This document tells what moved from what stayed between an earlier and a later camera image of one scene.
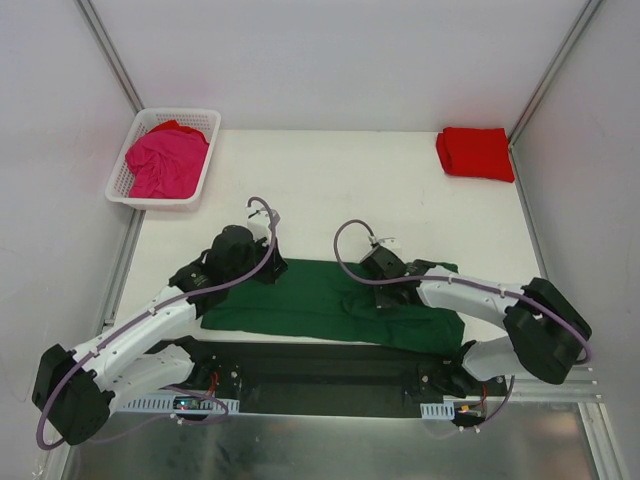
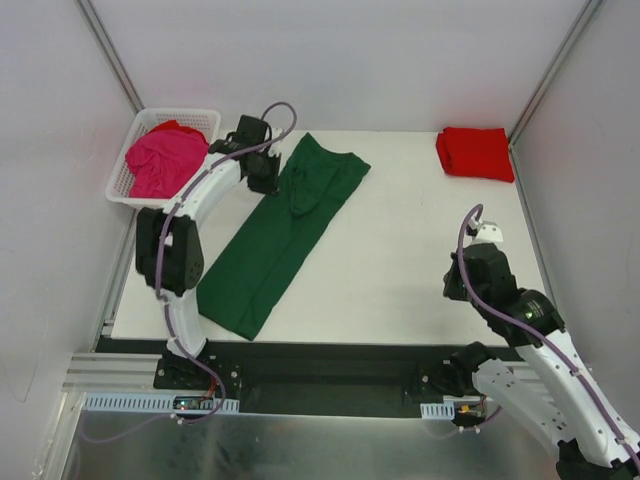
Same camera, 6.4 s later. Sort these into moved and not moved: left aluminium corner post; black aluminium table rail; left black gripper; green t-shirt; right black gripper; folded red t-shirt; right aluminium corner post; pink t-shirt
Moved: right black gripper; left black gripper; green t-shirt
Not moved: black aluminium table rail; pink t-shirt; left aluminium corner post; right aluminium corner post; folded red t-shirt
